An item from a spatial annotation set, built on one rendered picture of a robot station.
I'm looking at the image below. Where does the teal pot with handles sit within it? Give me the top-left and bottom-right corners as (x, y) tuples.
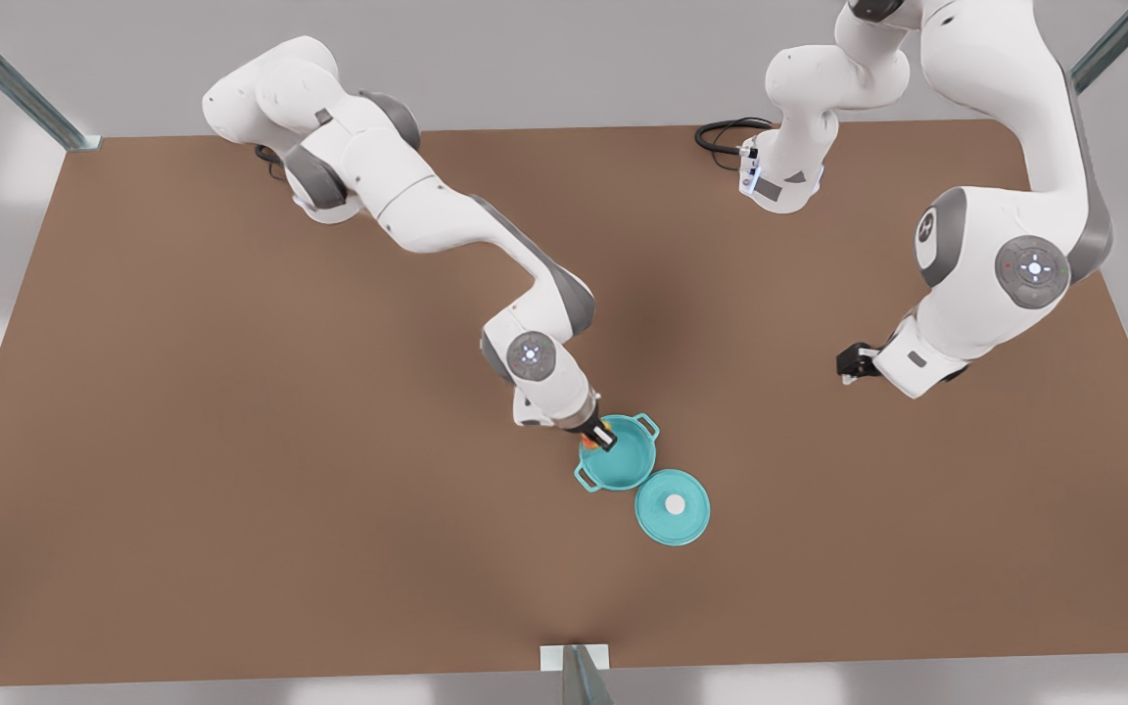
(574, 412), (661, 493)

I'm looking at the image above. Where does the silver frame post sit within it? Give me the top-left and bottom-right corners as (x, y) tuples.
(540, 643), (614, 705)
(1070, 0), (1128, 94)
(0, 0), (103, 153)

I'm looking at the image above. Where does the teal lid with white knob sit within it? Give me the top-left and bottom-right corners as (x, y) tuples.
(634, 469), (712, 547)

